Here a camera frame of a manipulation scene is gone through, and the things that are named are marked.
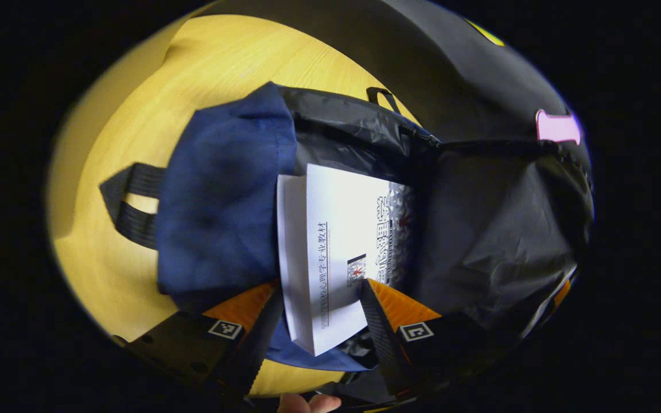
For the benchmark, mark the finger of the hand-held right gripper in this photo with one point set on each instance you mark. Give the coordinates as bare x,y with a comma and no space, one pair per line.
562,293

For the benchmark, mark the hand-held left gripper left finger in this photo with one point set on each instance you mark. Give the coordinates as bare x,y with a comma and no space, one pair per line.
250,344

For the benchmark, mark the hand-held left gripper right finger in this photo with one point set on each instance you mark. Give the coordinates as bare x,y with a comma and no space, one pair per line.
382,332

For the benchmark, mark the white book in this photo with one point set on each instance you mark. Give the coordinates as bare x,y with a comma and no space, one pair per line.
336,229

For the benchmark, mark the blue schoolbag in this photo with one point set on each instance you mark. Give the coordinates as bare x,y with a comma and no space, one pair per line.
221,201

